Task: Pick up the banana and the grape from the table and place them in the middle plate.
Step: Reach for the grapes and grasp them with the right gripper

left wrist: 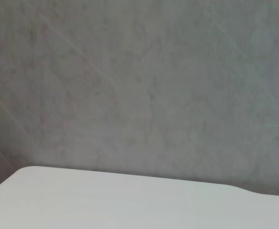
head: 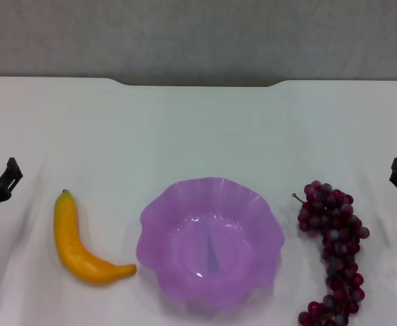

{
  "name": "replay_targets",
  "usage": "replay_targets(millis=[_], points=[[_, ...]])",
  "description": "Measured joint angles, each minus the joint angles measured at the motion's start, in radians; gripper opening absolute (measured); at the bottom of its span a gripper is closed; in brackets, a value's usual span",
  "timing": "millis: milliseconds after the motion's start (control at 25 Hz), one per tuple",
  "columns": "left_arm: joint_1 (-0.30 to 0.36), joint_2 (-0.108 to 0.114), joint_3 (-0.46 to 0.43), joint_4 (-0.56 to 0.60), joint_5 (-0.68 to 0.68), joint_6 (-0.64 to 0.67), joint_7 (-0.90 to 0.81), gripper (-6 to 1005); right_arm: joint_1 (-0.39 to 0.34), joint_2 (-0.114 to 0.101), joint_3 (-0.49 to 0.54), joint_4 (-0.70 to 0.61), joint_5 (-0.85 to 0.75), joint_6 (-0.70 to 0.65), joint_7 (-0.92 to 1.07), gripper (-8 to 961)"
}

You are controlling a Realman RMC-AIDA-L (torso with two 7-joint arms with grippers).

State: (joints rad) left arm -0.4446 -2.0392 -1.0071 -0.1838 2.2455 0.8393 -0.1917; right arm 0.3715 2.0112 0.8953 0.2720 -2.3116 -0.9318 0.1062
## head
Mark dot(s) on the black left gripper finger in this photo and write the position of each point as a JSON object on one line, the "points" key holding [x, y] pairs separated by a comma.
{"points": [[11, 176]]}

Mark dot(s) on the dark red grape bunch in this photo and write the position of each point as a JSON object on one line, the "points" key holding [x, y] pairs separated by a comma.
{"points": [[340, 244]]}

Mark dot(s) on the yellow plastic banana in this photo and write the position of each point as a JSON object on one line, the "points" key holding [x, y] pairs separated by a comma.
{"points": [[69, 244]]}

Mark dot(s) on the purple wavy plastic plate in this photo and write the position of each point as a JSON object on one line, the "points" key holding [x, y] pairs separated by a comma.
{"points": [[249, 237]]}

